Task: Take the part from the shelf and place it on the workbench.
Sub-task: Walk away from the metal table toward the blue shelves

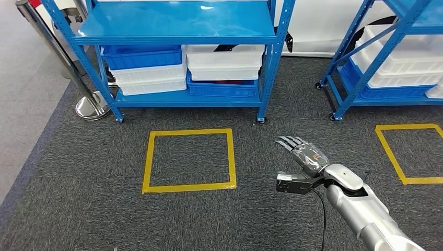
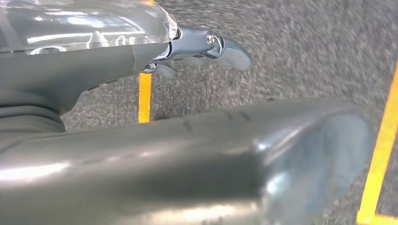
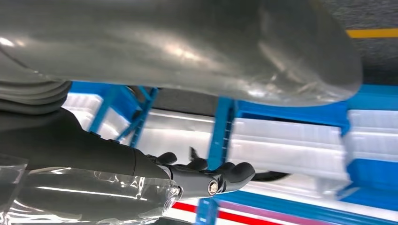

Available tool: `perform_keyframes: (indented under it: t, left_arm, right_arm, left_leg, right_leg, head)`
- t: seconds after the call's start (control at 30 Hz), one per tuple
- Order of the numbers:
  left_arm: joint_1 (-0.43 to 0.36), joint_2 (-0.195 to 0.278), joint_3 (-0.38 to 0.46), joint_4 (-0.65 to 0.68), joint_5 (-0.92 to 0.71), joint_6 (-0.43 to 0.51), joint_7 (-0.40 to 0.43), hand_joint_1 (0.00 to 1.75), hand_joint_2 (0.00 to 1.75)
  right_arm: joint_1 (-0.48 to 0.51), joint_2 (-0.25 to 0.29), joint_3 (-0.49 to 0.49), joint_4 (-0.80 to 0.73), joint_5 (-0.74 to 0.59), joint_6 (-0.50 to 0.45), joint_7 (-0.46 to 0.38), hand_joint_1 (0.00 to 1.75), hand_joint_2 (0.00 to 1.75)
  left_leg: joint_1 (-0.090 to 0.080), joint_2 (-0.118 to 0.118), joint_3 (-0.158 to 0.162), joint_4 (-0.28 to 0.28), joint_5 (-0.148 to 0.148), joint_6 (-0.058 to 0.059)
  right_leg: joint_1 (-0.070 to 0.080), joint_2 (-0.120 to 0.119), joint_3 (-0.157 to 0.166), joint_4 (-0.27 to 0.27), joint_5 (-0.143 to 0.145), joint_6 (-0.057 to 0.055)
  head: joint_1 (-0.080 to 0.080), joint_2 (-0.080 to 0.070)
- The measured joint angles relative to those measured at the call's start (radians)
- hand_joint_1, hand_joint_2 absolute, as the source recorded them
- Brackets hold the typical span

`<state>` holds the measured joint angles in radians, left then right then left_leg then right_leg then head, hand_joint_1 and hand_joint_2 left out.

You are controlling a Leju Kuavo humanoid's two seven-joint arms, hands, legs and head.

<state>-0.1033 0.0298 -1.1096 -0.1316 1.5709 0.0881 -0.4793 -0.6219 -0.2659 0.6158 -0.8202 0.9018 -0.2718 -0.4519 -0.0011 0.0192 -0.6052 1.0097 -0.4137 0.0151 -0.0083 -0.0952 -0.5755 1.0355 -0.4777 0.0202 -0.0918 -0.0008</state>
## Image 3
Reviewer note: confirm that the blue wheeled metal rack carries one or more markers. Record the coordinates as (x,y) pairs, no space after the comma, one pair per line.
(141,105)

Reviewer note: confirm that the blue metal shelf rack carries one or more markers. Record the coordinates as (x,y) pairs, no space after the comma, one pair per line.
(222,130)

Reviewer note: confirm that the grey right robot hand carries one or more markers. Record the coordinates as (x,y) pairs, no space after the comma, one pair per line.
(77,149)

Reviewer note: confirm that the white plastic bin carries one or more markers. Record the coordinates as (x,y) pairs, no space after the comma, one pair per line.
(81,105)
(373,119)
(280,149)
(373,146)

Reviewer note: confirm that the black ribbed plastic piece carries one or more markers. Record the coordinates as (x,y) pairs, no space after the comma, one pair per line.
(270,177)

